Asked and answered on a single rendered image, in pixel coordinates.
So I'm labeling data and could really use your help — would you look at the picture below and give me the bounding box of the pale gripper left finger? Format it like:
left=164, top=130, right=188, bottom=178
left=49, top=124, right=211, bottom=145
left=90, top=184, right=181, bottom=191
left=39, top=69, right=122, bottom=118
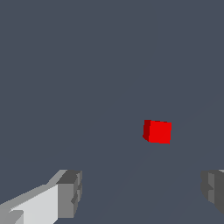
left=0, top=169, right=83, bottom=224

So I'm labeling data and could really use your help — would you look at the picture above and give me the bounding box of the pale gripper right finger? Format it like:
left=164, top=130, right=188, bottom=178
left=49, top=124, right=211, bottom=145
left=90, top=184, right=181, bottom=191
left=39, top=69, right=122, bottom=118
left=199, top=168, right=224, bottom=216

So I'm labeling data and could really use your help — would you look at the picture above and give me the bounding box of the red cube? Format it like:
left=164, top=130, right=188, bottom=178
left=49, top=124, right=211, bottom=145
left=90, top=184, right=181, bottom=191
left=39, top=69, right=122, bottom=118
left=142, top=119, right=172, bottom=145

